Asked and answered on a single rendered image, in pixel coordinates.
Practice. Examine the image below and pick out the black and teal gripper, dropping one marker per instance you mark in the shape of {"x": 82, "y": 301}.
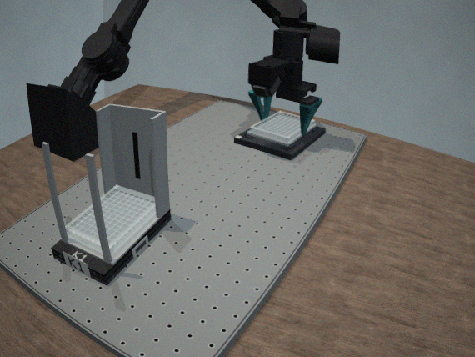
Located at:
{"x": 295, "y": 95}

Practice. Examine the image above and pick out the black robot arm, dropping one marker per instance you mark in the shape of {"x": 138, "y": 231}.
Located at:
{"x": 265, "y": 76}

